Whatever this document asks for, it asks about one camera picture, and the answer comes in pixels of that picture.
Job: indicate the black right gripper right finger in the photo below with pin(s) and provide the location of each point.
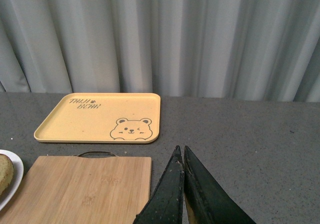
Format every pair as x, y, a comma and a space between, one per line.
206, 201

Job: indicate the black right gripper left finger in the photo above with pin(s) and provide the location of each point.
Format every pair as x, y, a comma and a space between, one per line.
166, 203

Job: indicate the white oval plate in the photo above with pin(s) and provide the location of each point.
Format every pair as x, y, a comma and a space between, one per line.
18, 174

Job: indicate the bread slice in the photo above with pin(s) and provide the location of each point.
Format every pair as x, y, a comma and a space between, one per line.
6, 172

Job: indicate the wooden cutting board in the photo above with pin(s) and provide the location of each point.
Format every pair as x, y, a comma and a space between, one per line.
80, 190

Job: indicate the yellow bear tray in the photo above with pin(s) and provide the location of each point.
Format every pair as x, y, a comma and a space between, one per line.
124, 118

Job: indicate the grey-white curtain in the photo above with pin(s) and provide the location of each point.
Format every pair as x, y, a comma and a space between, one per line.
257, 50

